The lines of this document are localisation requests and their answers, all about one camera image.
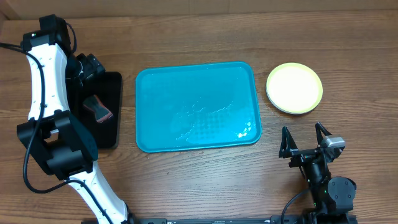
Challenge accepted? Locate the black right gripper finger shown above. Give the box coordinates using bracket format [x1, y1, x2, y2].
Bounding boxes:
[315, 122, 331, 145]
[279, 126, 299, 158]

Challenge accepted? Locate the yellow-green plate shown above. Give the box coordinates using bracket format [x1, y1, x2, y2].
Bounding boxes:
[266, 62, 323, 114]

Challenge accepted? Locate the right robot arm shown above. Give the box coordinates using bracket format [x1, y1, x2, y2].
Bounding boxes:
[272, 122, 358, 223]

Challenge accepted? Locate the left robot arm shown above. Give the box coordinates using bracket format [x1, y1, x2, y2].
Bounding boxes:
[17, 31, 134, 223]

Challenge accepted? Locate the black plastic tray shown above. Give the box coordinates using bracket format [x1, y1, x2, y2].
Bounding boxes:
[67, 72, 123, 150]

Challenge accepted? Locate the teal plastic tray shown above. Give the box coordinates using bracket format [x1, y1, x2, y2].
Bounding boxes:
[135, 62, 262, 153]

